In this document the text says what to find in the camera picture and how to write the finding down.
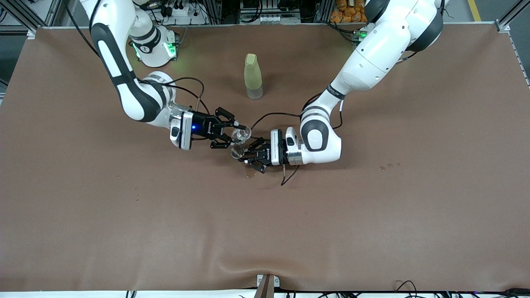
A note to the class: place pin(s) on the white power strip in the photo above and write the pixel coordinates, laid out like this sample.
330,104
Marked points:
182,11

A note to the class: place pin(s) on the grey connector strip device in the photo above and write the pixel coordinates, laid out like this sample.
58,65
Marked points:
269,18

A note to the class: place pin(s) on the metal jigger measuring cup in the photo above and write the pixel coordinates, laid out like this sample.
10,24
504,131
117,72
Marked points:
237,152

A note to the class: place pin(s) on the orange snack packs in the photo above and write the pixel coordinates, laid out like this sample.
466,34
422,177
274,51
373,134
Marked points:
348,12

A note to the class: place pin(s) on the metal table edge bracket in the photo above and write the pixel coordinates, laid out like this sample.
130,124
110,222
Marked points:
267,287

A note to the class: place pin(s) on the large brown liquid puddle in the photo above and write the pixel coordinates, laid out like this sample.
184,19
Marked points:
249,174

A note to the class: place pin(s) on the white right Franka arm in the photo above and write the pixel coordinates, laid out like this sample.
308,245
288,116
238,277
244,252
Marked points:
140,103

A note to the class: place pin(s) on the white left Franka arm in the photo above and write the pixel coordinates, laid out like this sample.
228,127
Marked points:
372,54

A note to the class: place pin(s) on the aluminium frame post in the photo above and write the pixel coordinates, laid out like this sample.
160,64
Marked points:
54,12
503,25

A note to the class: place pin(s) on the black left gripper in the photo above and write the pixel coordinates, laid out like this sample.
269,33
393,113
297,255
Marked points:
267,154

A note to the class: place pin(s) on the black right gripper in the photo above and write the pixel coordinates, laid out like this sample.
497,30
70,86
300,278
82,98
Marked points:
204,128

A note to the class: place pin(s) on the clear glass cup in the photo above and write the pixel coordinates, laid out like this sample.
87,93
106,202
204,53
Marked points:
244,133

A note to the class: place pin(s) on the brown table cloth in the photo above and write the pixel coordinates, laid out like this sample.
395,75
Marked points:
265,227

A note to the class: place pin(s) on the yellow-green bottle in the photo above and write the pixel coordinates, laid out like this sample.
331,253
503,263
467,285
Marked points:
252,76

